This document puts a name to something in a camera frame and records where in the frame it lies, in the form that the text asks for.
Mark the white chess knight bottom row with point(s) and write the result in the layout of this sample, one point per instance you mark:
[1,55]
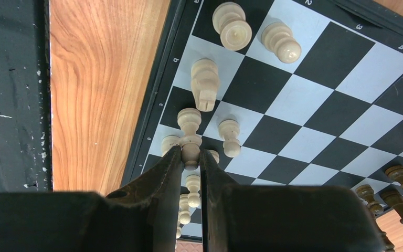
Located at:
[179,230]

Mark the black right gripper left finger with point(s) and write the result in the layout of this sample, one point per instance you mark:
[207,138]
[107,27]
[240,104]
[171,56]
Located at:
[140,216]

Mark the white chess pawn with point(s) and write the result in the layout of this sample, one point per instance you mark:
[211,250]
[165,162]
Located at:
[215,155]
[278,39]

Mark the white chess piece bottom row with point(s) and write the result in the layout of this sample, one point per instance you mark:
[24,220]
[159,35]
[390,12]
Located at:
[168,142]

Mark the black white chessboard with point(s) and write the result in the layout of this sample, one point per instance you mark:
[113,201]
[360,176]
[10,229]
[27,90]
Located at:
[333,117]

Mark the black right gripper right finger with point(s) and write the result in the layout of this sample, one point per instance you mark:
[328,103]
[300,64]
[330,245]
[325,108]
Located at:
[281,218]

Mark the white chess piece being passed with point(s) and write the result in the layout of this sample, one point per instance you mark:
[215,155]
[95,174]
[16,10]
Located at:
[193,185]

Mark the white chess rook corner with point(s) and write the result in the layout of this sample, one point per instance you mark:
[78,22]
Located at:
[229,21]

